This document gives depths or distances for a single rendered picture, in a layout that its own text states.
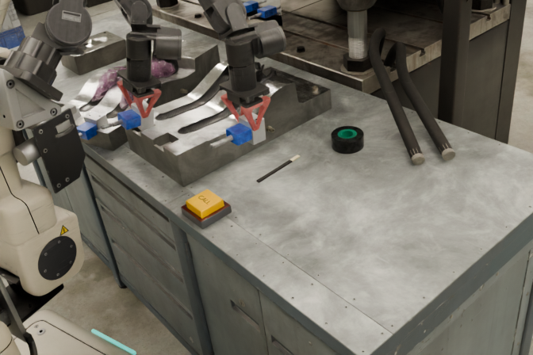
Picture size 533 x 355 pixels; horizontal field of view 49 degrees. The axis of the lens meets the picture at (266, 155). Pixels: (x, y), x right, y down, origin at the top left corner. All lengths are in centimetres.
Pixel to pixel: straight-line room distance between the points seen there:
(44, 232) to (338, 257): 65
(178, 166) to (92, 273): 121
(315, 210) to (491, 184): 39
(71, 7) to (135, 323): 138
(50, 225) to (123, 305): 99
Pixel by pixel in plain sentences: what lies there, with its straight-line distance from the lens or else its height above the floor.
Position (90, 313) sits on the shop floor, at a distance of 234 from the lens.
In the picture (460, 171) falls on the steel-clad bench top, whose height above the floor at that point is 80.
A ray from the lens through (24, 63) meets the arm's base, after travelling 110.
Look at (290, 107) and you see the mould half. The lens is 153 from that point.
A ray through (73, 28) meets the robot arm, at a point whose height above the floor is 125.
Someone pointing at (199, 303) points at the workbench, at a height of 40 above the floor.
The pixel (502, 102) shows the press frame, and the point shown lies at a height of 35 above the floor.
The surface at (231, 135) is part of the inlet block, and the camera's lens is 128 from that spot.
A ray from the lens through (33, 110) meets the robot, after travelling 112.
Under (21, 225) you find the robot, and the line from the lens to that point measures 134.
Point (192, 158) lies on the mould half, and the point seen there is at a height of 86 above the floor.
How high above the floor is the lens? 157
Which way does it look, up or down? 32 degrees down
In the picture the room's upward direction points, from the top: 7 degrees counter-clockwise
